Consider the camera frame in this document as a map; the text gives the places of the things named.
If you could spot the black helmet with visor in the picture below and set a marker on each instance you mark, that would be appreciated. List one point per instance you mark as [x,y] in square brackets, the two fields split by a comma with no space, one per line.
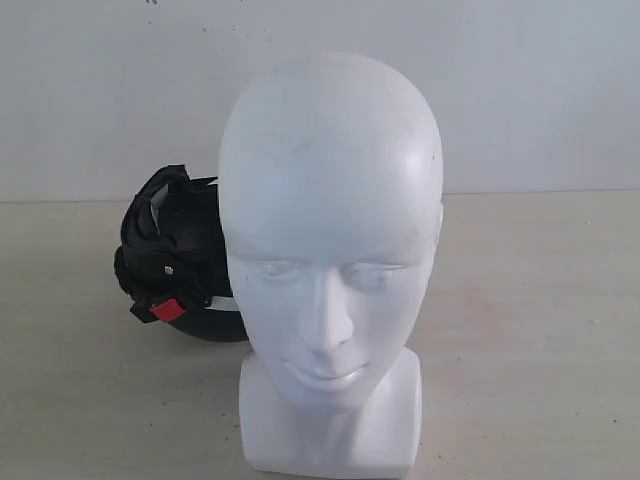
[172,261]

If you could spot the white mannequin head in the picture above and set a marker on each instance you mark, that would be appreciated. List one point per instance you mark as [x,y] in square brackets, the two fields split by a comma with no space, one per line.
[331,178]

